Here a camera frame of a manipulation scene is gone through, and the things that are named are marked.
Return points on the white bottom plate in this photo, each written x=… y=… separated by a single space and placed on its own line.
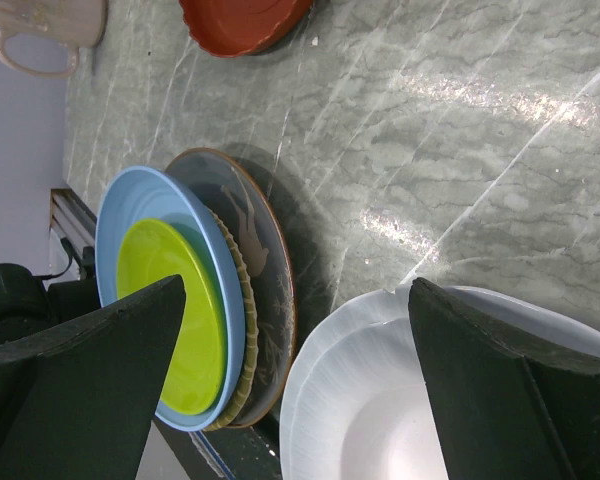
x=374 y=307

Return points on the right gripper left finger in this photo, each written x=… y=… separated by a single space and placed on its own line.
x=77 y=400

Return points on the olive fluted plate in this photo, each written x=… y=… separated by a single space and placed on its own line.
x=245 y=382

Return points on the dark brown rimmed plate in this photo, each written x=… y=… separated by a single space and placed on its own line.
x=234 y=191

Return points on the blue plastic plate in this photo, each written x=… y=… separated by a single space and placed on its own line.
x=150 y=226

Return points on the pink ceramic mug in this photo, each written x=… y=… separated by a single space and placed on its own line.
x=72 y=24

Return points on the red fluted plate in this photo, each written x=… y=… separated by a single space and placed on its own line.
x=234 y=28

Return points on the white ribbed deep plate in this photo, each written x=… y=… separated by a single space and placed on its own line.
x=364 y=413

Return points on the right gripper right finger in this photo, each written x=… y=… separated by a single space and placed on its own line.
x=514 y=388

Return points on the aluminium frame rail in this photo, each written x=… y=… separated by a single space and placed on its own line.
x=72 y=230

